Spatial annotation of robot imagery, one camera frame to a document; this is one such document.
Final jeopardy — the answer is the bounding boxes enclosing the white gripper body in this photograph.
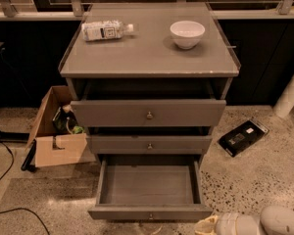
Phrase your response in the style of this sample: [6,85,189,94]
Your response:
[216,212,265,235]

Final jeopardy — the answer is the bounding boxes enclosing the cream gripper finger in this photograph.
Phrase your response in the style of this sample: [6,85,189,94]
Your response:
[194,215,219,235]

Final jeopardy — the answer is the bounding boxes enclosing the grey bottom drawer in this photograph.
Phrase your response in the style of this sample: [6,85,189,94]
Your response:
[89,155,212,220]

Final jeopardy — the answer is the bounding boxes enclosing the grey drawer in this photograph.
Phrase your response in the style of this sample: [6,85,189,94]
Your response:
[71,99,225,127]
[89,155,212,220]
[87,135,212,155]

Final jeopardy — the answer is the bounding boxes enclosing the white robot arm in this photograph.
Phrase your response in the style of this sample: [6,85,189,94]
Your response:
[194,206,294,235]

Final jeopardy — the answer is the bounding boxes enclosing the grey middle drawer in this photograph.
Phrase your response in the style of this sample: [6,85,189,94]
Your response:
[87,135,212,155]

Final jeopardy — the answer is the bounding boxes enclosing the grey wooden drawer cabinet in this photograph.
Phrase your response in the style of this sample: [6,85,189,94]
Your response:
[58,1,242,162]

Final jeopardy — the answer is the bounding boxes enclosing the grey top drawer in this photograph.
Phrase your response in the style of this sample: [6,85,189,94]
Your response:
[71,99,225,127]

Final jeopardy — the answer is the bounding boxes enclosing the black flat box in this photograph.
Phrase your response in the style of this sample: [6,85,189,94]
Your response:
[219,118,270,157]

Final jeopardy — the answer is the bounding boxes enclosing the open cardboard box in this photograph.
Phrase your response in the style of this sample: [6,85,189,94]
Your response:
[26,85,95,167]

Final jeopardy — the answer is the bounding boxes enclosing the green items in box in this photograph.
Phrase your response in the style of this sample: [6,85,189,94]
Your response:
[52,105,84,134]

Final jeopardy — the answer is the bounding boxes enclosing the white ceramic bowl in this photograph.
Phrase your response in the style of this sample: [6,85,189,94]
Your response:
[170,21,206,49]

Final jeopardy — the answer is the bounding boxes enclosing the plastic water bottle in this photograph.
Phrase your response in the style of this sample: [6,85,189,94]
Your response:
[81,20,134,41]

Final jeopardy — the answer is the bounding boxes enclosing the white cylindrical post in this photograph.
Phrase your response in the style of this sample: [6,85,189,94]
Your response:
[273,74,294,118]

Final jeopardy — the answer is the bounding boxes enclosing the black floor cable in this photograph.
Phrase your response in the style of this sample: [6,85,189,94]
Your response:
[0,140,51,235]

